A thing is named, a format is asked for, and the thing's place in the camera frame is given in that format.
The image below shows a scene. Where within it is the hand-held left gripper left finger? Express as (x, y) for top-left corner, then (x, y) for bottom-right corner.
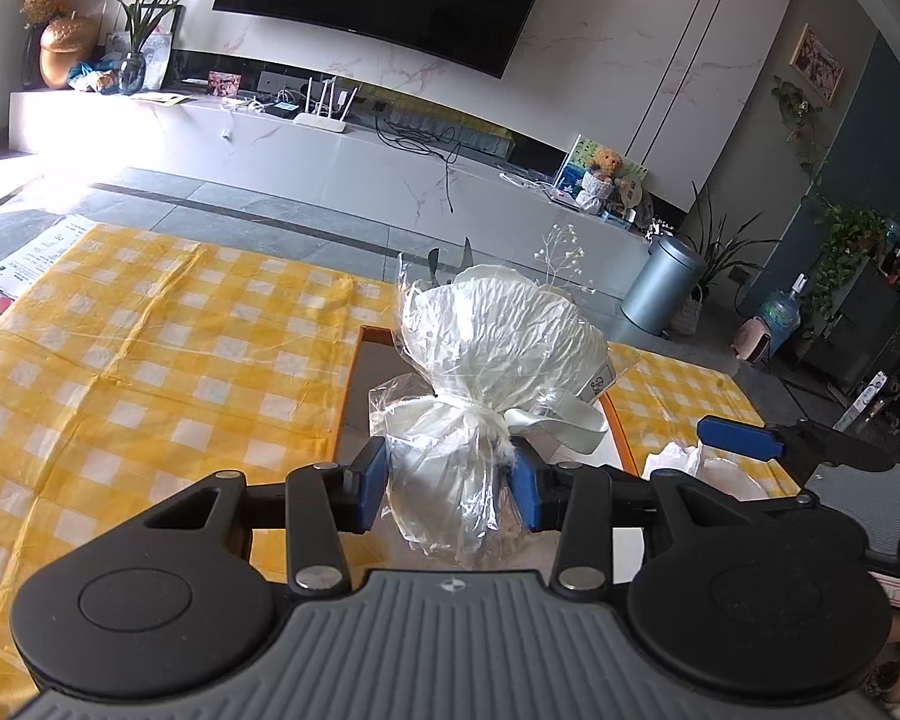
(146, 436), (388, 598)

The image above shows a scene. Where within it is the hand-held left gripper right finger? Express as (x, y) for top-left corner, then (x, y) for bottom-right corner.
(508, 453), (796, 596)

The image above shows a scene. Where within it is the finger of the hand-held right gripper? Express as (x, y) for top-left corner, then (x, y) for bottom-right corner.
(696, 415), (818, 463)

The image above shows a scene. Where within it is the white paper towel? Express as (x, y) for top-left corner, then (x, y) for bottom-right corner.
(641, 441), (770, 500)

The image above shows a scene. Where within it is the orange-rimmed white cardboard box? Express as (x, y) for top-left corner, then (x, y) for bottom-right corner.
(334, 322), (644, 593)

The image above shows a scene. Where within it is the clear-wrapped white bouquet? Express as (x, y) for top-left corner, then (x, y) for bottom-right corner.
(367, 223), (617, 572)

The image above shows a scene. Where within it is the small pink heater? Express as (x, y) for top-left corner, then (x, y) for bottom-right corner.
(733, 316), (774, 365)

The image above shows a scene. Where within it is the blue water bottle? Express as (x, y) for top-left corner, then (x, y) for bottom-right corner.
(760, 273), (808, 347)

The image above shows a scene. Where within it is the grey metal trash can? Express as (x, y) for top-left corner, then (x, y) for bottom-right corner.
(620, 233), (708, 335)

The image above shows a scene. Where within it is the long-leaf potted plant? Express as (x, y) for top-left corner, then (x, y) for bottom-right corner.
(674, 180), (778, 336)

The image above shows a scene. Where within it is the leafy green potted plant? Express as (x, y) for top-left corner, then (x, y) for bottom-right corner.
(813, 202), (898, 332)

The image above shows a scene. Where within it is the yellow checked tablecloth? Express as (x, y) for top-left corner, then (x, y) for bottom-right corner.
(0, 223), (805, 700)

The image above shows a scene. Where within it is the brown teddy bear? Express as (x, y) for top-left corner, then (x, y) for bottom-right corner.
(578, 148), (623, 210)

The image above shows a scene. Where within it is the green blue picture board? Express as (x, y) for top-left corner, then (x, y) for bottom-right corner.
(554, 134), (650, 208)

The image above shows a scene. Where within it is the hanging vine plant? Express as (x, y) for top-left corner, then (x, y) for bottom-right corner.
(770, 75), (834, 190)

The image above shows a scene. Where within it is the white marble television cabinet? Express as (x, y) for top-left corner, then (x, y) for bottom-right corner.
(7, 85), (670, 257)

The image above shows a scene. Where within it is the white router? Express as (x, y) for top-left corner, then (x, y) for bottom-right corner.
(292, 78), (360, 128)

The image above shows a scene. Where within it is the white printed paper sheet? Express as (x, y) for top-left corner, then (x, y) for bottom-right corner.
(0, 213), (95, 298)

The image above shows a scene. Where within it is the blue snack bag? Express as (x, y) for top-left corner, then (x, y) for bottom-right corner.
(67, 55), (122, 95)

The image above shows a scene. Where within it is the green plant in glass vase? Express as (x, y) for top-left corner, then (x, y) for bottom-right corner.
(104, 0), (208, 97)

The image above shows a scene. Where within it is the gold acorn jar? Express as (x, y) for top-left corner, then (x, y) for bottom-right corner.
(39, 13), (101, 90)

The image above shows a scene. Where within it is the black cable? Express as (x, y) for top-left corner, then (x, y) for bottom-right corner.
(374, 115), (463, 215)

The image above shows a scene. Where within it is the framed wall picture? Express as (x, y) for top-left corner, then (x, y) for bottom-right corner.
(789, 22), (845, 103)

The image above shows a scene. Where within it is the white charger cable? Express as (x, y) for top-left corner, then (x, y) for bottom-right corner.
(220, 96), (272, 140)

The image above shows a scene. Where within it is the black picture frame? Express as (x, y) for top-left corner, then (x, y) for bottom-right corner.
(145, 3), (185, 88)

